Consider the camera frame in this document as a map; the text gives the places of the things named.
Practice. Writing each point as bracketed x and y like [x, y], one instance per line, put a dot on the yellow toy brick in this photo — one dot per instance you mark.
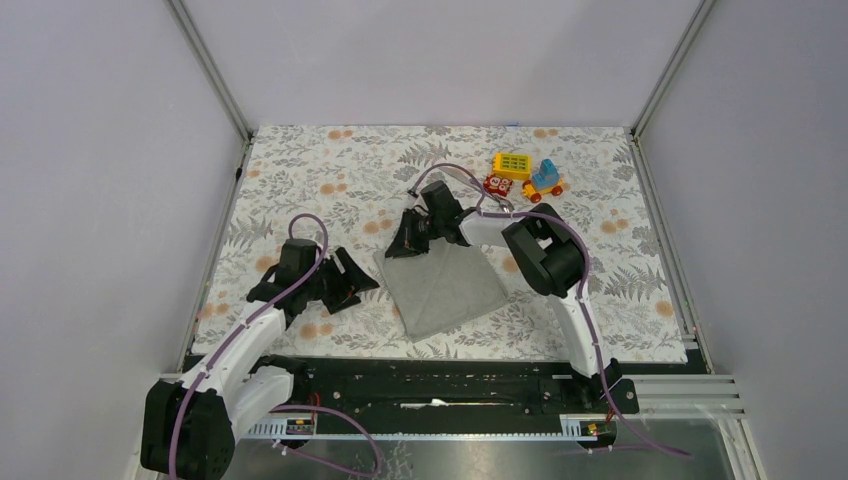
[512, 166]

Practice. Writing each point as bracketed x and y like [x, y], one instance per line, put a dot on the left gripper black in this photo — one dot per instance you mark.
[348, 282]

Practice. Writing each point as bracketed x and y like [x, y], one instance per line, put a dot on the red toy block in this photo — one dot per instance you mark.
[498, 186]

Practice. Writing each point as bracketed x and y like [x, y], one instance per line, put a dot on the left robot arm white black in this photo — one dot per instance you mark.
[191, 425]

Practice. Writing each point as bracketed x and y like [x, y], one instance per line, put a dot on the right aluminium frame post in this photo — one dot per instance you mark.
[685, 43]

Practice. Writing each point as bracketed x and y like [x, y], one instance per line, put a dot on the white slotted cable duct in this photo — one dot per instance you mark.
[280, 428]

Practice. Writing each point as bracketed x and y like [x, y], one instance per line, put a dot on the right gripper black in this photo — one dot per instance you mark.
[405, 241]

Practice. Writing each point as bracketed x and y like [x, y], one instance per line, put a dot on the metal spoon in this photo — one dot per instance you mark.
[505, 205]

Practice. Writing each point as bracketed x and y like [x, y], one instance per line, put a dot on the floral tablecloth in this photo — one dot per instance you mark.
[355, 180]

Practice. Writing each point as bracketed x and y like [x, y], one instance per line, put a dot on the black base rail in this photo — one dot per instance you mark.
[385, 396]

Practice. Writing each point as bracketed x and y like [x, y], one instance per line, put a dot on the grey cloth napkin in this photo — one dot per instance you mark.
[442, 289]

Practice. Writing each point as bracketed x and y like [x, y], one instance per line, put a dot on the blue yellow toy car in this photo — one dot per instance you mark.
[547, 180]

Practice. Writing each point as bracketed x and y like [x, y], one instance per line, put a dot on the left aluminium frame post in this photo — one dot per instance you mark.
[196, 43]

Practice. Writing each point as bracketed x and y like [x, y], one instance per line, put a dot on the aluminium frame post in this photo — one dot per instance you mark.
[685, 43]
[196, 43]

